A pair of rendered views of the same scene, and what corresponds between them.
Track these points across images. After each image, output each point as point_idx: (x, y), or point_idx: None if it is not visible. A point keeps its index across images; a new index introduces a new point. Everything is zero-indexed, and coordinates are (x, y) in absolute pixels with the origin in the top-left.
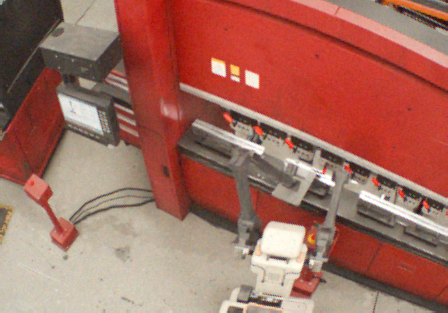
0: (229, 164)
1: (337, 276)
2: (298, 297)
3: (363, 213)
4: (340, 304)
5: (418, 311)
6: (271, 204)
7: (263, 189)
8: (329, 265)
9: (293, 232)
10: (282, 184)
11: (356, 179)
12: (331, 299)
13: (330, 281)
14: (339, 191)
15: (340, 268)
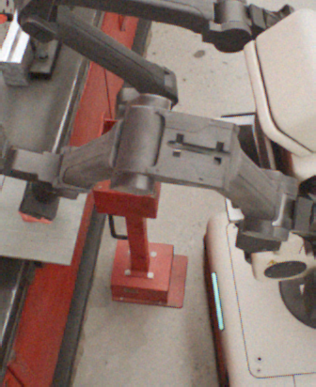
0: (224, 180)
1: (107, 220)
2: (181, 280)
3: (53, 59)
4: (173, 192)
5: (156, 46)
6: (30, 333)
7: (10, 344)
8: (88, 239)
9: (306, 27)
10: (52, 215)
11: (3, 24)
12: (166, 213)
13: (122, 230)
14: None
15: (91, 214)
